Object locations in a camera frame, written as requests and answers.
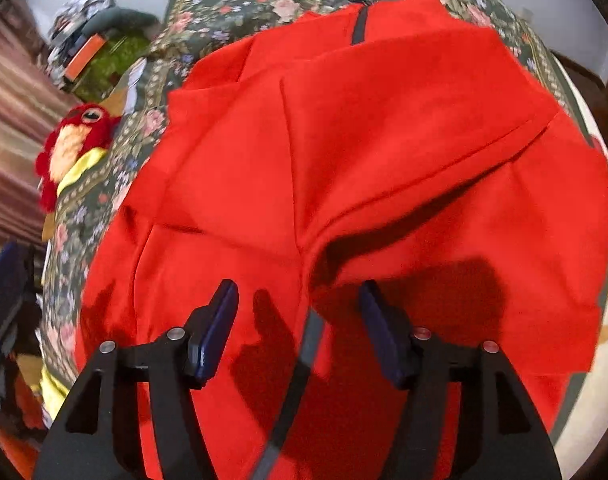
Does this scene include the green patterned cloth cover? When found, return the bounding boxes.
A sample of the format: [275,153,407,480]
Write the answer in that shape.
[74,35,152,103]

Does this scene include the striped brown curtain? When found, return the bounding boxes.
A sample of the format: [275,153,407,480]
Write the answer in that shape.
[0,0,80,263]

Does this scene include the red garment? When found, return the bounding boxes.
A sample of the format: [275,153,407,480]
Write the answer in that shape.
[74,0,608,480]

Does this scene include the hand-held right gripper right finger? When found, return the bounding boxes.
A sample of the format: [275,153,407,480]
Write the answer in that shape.
[359,280,562,480]

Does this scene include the orange box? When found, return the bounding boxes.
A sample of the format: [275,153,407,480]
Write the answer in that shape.
[63,34,108,82]

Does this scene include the pile of clothes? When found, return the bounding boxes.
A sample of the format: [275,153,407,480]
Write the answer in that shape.
[46,0,117,86]

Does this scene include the white papers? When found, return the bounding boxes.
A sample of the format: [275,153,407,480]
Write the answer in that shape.
[121,57,150,113]

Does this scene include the red and yellow fabric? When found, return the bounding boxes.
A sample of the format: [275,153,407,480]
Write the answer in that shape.
[35,104,122,213]

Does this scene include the grey cushion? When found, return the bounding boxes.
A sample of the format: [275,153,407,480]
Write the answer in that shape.
[86,7,160,37]

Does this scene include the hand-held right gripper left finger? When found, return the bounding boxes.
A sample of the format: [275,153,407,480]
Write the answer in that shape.
[32,279,240,480]

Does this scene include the floral bed blanket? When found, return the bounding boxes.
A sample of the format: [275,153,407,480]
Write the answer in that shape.
[36,0,608,443]

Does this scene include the yellow printed cloth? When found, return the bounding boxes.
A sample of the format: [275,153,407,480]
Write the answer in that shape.
[39,364,73,422]

